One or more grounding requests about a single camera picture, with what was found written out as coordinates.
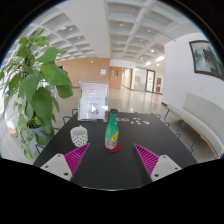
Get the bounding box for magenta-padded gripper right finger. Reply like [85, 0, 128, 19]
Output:
[132, 143, 183, 186]

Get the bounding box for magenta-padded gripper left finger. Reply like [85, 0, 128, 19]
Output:
[39, 142, 92, 185]

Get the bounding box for green plastic drink bottle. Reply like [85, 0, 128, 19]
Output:
[104, 108, 120, 150]

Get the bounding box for white dotted mug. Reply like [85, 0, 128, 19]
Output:
[69, 125, 89, 148]

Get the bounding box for long white bench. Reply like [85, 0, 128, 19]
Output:
[162, 93, 224, 159]

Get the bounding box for green leafy potted plant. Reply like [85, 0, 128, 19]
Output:
[0, 28, 74, 161]

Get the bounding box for clear acrylic sign stand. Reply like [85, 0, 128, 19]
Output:
[77, 81, 110, 122]

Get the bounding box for framed landscape picture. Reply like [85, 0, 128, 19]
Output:
[188, 39, 224, 82]

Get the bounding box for recessed ceiling lights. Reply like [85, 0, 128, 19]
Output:
[59, 21, 168, 66]

